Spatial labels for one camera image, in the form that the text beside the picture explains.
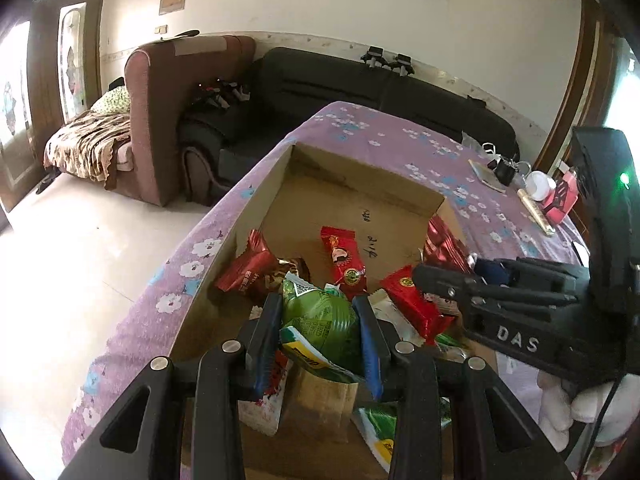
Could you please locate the round green snack packet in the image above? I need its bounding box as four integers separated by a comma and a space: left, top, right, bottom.
277, 271, 368, 383

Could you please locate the wooden door frame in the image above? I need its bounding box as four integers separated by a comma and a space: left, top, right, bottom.
532, 0, 616, 176

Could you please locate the purple floral tablecloth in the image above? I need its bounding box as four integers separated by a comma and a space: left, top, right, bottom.
60, 101, 601, 480

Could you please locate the white round jar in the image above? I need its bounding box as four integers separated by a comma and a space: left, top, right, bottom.
525, 171, 556, 201

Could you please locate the pile of black devices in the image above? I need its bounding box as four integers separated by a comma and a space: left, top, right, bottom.
187, 77, 251, 111

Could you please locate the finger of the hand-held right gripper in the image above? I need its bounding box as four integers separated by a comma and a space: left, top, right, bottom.
472, 257, 590, 300
412, 264, 566, 328

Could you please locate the brown foil candy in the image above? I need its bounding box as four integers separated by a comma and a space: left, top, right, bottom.
265, 256, 312, 286

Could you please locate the red twisted candy packet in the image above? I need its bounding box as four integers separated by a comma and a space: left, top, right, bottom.
215, 230, 281, 301

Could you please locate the red white snack packet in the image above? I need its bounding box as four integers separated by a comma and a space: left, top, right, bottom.
237, 347, 293, 436

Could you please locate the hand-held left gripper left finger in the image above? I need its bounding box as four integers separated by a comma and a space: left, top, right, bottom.
57, 292, 283, 480

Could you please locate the patterned brown blanket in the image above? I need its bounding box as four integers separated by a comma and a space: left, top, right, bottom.
42, 85, 133, 183

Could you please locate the black sofa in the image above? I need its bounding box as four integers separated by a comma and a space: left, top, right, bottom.
177, 47, 518, 206

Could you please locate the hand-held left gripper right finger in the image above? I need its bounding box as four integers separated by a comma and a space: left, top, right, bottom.
352, 295, 573, 480

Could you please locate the green white snack packet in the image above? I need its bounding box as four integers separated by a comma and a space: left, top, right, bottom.
352, 400, 451, 473

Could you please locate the person's right hand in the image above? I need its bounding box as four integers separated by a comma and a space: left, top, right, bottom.
537, 372, 632, 456

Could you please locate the striped red snack packet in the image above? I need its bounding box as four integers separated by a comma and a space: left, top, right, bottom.
424, 214, 473, 273

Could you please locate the brown armchair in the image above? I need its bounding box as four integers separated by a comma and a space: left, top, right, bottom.
122, 35, 258, 206

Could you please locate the pink box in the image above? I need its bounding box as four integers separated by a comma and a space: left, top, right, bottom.
542, 162, 581, 226

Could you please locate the key bunch black fob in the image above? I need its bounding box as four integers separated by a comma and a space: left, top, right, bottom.
495, 156, 521, 186

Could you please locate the cardboard box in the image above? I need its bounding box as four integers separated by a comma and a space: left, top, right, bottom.
167, 142, 501, 480

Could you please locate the tan notebook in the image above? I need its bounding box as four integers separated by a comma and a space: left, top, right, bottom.
469, 159, 506, 193

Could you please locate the wooden glass panel door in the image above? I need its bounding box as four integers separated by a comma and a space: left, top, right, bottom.
0, 0, 108, 216

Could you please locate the black cable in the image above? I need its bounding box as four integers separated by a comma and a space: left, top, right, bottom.
582, 370, 626, 480

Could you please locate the gold tube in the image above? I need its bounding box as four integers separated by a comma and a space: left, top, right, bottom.
517, 189, 556, 237

